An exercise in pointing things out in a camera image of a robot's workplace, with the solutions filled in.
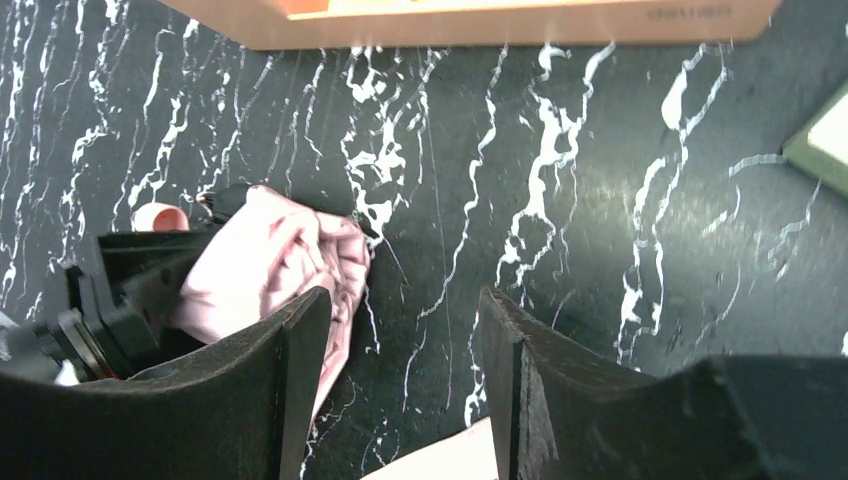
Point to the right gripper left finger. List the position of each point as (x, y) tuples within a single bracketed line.
[(240, 408)]

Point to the black pink folding umbrella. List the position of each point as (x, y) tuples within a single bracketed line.
[(271, 249)]

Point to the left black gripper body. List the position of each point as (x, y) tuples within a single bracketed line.
[(115, 321)]

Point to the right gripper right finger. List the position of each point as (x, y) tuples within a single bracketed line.
[(560, 411)]

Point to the white green small box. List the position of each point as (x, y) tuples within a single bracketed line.
[(820, 147)]

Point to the orange plastic desk organizer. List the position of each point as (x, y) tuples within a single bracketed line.
[(296, 25)]

